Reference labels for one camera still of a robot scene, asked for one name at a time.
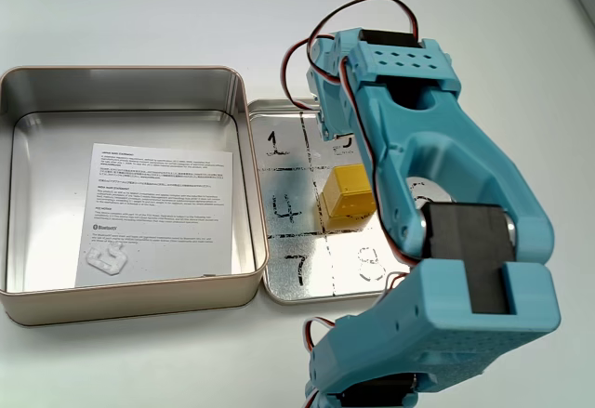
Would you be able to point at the clear plastic piece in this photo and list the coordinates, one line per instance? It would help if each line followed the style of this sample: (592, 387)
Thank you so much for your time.
(104, 261)

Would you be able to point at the white printed paper leaflet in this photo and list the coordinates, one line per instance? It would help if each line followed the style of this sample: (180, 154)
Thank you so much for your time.
(153, 203)

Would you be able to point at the gold metal tin box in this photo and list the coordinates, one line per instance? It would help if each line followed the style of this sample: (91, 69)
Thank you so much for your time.
(46, 96)

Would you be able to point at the metal tin lid with numbers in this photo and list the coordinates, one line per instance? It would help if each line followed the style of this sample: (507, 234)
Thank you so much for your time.
(279, 240)

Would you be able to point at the yellow lego block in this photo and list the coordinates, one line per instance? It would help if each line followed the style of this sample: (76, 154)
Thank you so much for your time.
(346, 189)

